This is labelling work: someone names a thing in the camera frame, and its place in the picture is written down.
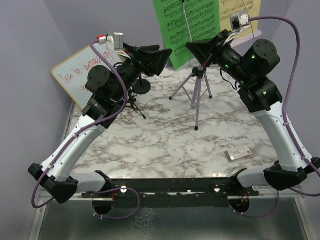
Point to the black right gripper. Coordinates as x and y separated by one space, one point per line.
203 50

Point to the green sheet music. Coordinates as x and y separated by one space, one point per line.
183 21

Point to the yellow-framed whiteboard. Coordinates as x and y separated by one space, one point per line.
72 75

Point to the black round-base mic stand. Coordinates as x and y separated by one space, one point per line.
142 86

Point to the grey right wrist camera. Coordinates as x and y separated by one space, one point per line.
239 23

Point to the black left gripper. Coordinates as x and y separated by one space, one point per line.
151 63

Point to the lilac music stand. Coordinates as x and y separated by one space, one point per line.
201 87

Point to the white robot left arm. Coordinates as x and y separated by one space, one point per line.
109 88

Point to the yellow sheet music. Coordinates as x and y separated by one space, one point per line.
235 8

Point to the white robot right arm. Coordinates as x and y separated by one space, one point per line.
263 99

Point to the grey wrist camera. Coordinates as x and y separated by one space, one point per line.
115 42
239 23

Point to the small silver box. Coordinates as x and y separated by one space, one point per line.
238 153

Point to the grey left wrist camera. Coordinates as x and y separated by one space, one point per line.
115 42

